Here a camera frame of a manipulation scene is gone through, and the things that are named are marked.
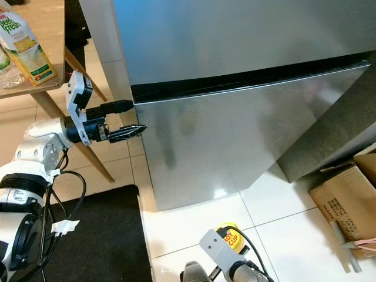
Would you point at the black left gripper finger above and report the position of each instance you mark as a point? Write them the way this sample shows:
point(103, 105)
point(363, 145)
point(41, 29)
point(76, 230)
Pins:
point(129, 133)
point(117, 107)

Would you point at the silver fridge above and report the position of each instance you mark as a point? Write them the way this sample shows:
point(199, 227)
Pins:
point(211, 129)

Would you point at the yellow cup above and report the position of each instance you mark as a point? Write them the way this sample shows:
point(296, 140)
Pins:
point(229, 232)

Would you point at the dark chair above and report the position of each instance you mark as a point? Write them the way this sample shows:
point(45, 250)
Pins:
point(76, 23)

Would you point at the wooden table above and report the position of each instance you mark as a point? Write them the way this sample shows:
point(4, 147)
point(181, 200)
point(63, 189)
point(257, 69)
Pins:
point(57, 35)

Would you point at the clear plastic water bottle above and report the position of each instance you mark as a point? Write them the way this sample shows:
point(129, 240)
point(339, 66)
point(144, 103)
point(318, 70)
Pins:
point(12, 76)

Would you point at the yellow white juice carton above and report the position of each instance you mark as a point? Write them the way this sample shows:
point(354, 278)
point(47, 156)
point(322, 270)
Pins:
point(23, 47)

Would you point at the black floor mat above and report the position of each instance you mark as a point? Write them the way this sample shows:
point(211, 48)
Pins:
point(111, 247)

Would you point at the silver robot right leg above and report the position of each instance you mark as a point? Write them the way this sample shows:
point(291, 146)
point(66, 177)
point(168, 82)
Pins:
point(194, 273)

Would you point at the brown cardboard box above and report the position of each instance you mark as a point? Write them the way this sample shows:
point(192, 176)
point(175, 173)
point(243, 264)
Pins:
point(341, 200)

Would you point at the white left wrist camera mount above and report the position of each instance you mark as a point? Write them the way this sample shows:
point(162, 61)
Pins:
point(73, 94)

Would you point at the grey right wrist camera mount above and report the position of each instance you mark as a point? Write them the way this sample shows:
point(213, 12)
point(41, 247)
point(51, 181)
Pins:
point(214, 247)

